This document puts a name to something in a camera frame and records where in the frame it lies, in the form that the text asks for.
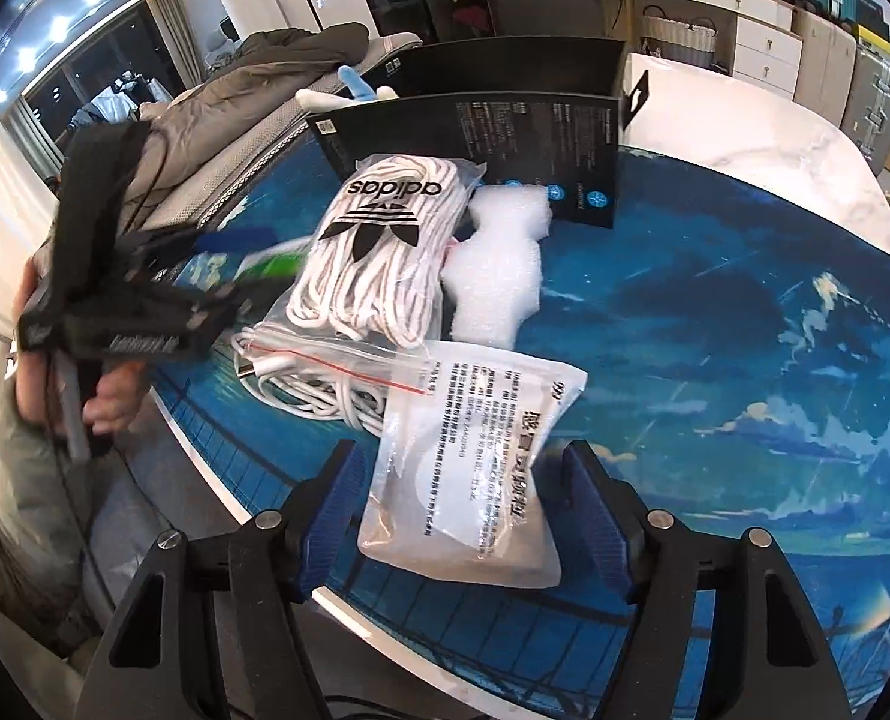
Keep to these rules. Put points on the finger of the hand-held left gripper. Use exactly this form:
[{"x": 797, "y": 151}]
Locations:
[
  {"x": 220, "y": 241},
  {"x": 220, "y": 292}
]

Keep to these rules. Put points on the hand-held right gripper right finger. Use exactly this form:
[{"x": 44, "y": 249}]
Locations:
[{"x": 601, "y": 517}]

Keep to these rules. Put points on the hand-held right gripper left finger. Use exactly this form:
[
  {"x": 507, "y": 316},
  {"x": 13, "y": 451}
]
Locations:
[{"x": 331, "y": 517}]

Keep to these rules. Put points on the green packet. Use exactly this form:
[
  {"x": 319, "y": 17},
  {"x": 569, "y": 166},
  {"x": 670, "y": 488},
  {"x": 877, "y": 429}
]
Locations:
[{"x": 276, "y": 268}]

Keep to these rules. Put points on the white printed packet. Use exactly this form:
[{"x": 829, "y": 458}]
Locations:
[{"x": 467, "y": 465}]

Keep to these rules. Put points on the clear bag of white shoelaces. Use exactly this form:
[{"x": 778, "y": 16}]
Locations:
[{"x": 385, "y": 240}]

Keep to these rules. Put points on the white foam piece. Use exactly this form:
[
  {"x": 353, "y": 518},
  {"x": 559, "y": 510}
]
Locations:
[{"x": 494, "y": 270}]

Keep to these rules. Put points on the black cardboard box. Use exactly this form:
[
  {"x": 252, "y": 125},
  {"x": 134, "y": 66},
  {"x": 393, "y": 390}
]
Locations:
[{"x": 490, "y": 127}]

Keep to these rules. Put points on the person's left forearm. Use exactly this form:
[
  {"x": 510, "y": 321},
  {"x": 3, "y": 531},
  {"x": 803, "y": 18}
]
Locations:
[{"x": 18, "y": 510}]

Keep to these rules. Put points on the person's left hand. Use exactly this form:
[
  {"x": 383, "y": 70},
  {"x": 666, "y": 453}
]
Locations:
[{"x": 115, "y": 397}]

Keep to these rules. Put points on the bed mattress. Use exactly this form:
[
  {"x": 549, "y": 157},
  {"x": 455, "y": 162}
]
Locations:
[{"x": 212, "y": 165}]

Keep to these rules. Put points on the hanging clothes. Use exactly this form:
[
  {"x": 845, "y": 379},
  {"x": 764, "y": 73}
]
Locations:
[{"x": 115, "y": 101}]

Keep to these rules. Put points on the beige duvet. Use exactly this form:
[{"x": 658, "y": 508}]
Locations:
[{"x": 242, "y": 90}]

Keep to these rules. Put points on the blue sky printed mat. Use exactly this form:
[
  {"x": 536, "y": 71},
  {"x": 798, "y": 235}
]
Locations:
[{"x": 715, "y": 352}]

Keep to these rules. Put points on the white blue plush toy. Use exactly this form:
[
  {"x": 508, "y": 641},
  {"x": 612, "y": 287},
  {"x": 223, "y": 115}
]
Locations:
[{"x": 355, "y": 86}]

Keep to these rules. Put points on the curtain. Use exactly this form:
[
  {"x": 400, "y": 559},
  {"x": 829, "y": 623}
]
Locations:
[{"x": 175, "y": 37}]

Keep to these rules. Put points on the olive jacket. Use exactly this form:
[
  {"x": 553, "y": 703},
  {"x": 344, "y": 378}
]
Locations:
[{"x": 295, "y": 45}]

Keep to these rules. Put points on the white grey wicker basket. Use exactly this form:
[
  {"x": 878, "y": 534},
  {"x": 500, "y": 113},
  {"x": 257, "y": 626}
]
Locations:
[{"x": 681, "y": 37}]

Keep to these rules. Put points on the white dresser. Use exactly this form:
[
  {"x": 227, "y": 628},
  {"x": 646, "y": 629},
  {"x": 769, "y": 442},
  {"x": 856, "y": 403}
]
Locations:
[{"x": 760, "y": 45}]

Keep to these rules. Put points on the beige suitcase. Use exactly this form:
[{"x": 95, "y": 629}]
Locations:
[{"x": 823, "y": 67}]

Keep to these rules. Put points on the silver suitcase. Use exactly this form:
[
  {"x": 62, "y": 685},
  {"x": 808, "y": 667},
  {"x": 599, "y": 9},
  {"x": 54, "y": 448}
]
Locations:
[{"x": 876, "y": 97}]

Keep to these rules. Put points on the black yellow box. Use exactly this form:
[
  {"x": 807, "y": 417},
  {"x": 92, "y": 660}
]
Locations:
[{"x": 874, "y": 26}]

